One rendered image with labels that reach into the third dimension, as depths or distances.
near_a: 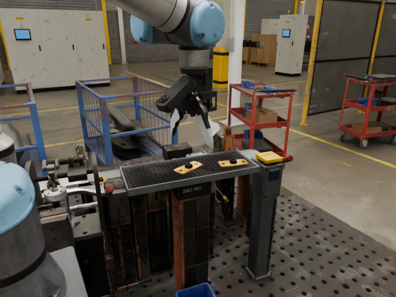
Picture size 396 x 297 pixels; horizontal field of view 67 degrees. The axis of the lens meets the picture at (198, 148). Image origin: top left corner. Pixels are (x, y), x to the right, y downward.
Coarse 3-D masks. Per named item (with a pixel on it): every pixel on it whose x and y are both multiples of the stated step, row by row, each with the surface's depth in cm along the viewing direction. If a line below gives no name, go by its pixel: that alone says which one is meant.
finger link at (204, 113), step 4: (200, 104) 74; (200, 108) 74; (204, 108) 74; (196, 112) 76; (200, 112) 75; (204, 112) 74; (204, 116) 74; (204, 120) 74; (204, 124) 75; (208, 124) 75
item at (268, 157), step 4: (268, 152) 95; (272, 152) 95; (256, 156) 94; (260, 156) 92; (264, 156) 92; (268, 156) 92; (272, 156) 92; (276, 156) 92; (264, 160) 90; (268, 160) 89; (272, 160) 90; (276, 160) 90; (280, 160) 91
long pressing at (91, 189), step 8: (240, 152) 137; (248, 152) 137; (256, 152) 137; (88, 176) 115; (112, 176) 115; (120, 176) 115; (40, 184) 108; (64, 184) 108; (72, 184) 109; (72, 192) 104; (80, 192) 105; (88, 192) 104; (104, 192) 103
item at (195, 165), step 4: (184, 164) 84; (188, 164) 84; (192, 164) 84; (196, 164) 86; (200, 164) 86; (180, 168) 83; (184, 168) 83; (188, 168) 83; (192, 168) 83; (196, 168) 84; (180, 172) 81; (184, 172) 81; (188, 172) 82
